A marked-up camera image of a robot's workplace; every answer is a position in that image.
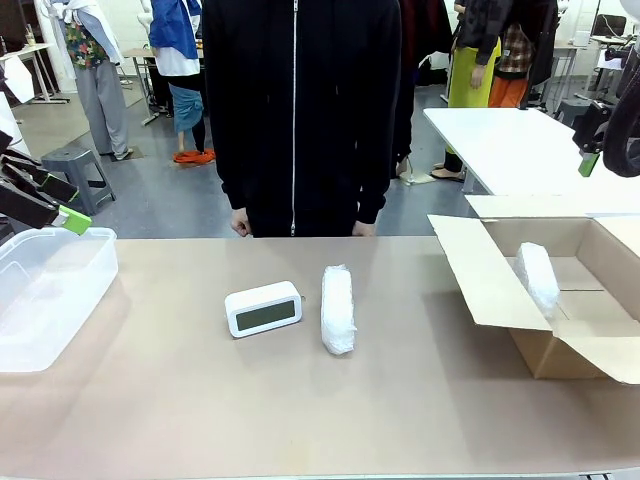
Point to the person's right hand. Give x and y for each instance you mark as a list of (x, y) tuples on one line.
[(241, 223)]

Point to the grey plastic stool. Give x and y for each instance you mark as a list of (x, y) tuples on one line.
[(570, 112), (75, 165)]

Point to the light wooden desk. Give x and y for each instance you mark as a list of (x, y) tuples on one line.
[(25, 50)]

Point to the brown cardboard box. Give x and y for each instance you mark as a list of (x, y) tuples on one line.
[(500, 280)]

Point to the white unwrapped digital clock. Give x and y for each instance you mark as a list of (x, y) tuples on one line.
[(262, 310)]

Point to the person in black zip jacket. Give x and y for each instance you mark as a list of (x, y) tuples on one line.
[(300, 100)]

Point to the white table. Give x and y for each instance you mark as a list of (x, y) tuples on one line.
[(500, 145)]

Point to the person's left hand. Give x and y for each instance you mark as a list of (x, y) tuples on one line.
[(364, 229)]

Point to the mannequin floral shirt grey trousers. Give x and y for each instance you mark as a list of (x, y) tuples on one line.
[(100, 90)]

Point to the figure in orange trousers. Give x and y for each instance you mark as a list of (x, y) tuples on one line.
[(510, 75)]

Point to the person's right forearm black sleeve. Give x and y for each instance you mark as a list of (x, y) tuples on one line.
[(232, 165)]

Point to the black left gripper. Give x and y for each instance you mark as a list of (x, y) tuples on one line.
[(4, 140)]

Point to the orange shoes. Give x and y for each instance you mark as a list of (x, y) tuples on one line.
[(195, 157)]

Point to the figure in yellow apron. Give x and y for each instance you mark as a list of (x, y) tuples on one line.
[(467, 80)]

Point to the person's left forearm black sleeve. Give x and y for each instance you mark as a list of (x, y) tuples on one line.
[(372, 170)]

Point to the clear plastic bin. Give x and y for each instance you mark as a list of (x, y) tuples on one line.
[(50, 320)]

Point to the figure in blue jacket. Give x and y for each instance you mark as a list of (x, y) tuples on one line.
[(175, 40)]

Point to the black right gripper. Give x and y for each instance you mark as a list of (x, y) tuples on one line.
[(592, 127)]

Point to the white-framed background desk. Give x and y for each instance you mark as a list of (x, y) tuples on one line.
[(607, 50)]

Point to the bubble-wrapped clock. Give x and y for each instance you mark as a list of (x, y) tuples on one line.
[(537, 280), (337, 310)]

